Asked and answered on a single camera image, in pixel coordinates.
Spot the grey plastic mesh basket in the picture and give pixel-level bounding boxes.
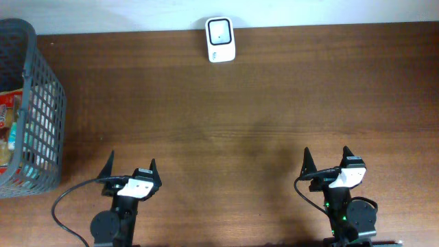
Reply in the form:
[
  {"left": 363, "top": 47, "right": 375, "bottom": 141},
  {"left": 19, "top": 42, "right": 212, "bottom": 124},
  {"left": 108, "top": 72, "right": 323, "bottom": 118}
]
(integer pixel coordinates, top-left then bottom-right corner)
[{"left": 1, "top": 19, "right": 67, "bottom": 198}]

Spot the orange spaghetti pasta packet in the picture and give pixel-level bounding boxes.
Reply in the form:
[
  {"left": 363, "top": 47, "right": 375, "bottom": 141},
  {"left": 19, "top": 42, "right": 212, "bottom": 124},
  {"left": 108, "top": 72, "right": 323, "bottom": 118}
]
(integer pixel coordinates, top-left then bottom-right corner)
[{"left": 1, "top": 89, "right": 23, "bottom": 174}]

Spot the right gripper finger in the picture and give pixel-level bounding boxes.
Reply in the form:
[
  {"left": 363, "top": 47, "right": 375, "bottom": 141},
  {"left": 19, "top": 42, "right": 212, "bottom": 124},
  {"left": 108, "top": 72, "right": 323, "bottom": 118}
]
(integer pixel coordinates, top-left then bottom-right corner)
[
  {"left": 300, "top": 147, "right": 317, "bottom": 179},
  {"left": 340, "top": 145, "right": 354, "bottom": 168}
]

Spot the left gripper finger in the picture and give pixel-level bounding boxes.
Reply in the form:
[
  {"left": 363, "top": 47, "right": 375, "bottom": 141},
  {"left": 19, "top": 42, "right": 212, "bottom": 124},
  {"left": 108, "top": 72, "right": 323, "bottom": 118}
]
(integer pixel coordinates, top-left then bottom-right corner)
[
  {"left": 97, "top": 151, "right": 115, "bottom": 178},
  {"left": 150, "top": 158, "right": 161, "bottom": 187}
]

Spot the white barcode scanner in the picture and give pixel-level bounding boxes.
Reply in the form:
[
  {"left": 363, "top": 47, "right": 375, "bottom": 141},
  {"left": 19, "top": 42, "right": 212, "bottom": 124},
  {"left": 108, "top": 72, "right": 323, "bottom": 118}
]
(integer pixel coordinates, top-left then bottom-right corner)
[{"left": 205, "top": 16, "right": 236, "bottom": 63}]

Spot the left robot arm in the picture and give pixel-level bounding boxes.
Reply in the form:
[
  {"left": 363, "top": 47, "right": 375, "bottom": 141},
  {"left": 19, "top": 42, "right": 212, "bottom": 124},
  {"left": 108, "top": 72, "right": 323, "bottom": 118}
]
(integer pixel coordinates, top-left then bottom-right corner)
[{"left": 90, "top": 152, "right": 162, "bottom": 247}]

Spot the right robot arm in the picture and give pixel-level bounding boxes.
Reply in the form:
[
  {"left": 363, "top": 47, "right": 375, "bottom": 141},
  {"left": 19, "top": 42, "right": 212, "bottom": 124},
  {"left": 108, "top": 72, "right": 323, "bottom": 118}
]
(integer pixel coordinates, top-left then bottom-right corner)
[{"left": 296, "top": 146, "right": 378, "bottom": 246}]

